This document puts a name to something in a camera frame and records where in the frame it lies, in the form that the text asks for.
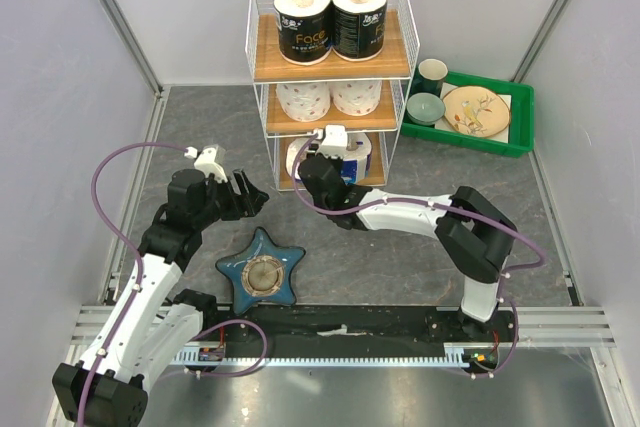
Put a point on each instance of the green ceramic bowl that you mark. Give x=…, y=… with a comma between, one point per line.
x=425, y=109

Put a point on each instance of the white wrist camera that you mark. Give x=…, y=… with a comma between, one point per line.
x=331, y=141
x=208, y=161

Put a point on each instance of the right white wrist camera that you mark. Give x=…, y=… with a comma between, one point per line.
x=331, y=141

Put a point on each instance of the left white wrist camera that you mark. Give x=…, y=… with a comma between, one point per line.
x=208, y=161

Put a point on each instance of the bird pattern ceramic plate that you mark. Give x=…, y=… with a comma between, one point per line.
x=476, y=110

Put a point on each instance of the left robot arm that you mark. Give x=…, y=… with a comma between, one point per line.
x=111, y=383

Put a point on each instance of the white wire three-tier shelf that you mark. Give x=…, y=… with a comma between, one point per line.
x=394, y=67

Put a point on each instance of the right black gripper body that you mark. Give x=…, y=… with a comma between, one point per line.
x=334, y=161

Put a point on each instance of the black paper roll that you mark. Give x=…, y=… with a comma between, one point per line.
x=359, y=28
x=304, y=30

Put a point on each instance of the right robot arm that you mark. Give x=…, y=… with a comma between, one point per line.
x=473, y=232

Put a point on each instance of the blue paper roll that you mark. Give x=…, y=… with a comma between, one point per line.
x=294, y=147
x=357, y=159

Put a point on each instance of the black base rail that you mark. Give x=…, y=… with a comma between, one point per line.
x=345, y=331

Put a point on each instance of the blue star-shaped dish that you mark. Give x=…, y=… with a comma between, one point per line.
x=262, y=272

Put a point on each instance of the white floral paper roll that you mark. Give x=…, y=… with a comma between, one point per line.
x=304, y=102
x=356, y=98

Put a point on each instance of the dark green cup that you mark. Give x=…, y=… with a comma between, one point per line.
x=433, y=73

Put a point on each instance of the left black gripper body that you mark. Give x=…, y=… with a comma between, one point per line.
x=223, y=194

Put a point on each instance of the green plastic tray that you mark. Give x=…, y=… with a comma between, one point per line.
x=518, y=139

